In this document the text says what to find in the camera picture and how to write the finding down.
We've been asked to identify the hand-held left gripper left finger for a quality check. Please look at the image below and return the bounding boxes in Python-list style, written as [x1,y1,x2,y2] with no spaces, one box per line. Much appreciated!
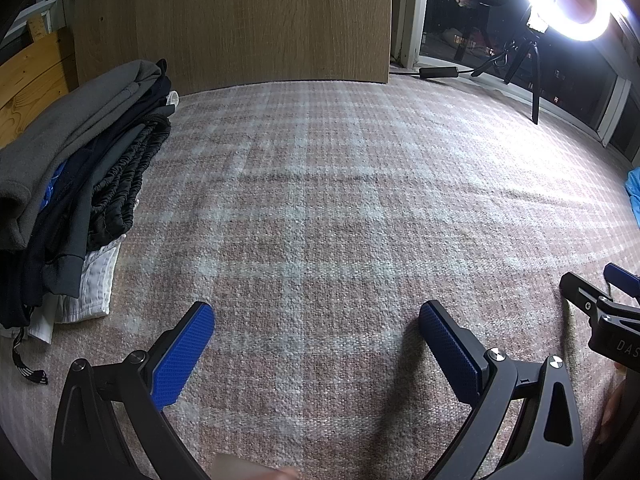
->
[51,301,216,480]

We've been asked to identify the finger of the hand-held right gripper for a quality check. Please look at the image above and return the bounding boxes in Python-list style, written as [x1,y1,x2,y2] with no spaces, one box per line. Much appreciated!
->
[559,272,613,318]
[603,262,640,306]

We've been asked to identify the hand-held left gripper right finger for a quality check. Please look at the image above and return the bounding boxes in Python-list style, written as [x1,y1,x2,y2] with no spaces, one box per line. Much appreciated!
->
[419,300,586,480]

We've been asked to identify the pile of folded dark clothes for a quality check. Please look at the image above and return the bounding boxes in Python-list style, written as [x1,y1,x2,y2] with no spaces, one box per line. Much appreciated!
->
[0,62,173,331]

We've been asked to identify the person's right hand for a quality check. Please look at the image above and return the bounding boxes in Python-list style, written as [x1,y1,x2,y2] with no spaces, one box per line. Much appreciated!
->
[600,375,627,443]

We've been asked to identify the person's left hand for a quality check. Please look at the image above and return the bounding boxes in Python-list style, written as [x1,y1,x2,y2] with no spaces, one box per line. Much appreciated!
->
[212,452,301,480]

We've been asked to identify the blue cloth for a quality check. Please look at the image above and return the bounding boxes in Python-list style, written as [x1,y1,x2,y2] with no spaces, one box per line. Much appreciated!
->
[625,169,640,221]

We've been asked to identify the dark grey folded garment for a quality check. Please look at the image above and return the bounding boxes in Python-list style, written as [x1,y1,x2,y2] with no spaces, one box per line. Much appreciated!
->
[40,155,96,301]

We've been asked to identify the black ruched shorts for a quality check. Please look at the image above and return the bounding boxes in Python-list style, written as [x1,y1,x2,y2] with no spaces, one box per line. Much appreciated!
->
[85,115,173,251]

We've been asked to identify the bright blue folded garment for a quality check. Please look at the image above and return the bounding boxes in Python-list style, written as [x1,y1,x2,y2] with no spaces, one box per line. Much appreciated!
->
[40,160,68,213]

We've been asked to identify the grey folded sweatshirt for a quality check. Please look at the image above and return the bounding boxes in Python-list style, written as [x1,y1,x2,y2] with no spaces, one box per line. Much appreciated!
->
[0,59,168,251]

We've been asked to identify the pine wood board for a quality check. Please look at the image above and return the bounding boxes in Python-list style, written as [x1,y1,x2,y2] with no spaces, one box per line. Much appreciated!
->
[0,15,81,148]

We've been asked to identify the light oak wooden panel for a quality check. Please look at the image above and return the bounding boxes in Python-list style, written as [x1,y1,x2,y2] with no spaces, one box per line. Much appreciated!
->
[70,0,393,96]

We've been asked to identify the black drawstring cord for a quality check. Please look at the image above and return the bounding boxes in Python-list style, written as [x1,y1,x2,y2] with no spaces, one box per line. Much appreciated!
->
[10,327,49,386]

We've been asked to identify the black cable with inline adapter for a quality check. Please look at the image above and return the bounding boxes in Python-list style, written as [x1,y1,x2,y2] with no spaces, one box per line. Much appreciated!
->
[390,52,508,81]

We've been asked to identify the white door frame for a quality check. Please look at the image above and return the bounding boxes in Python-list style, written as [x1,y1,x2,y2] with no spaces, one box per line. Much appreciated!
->
[0,0,66,48]

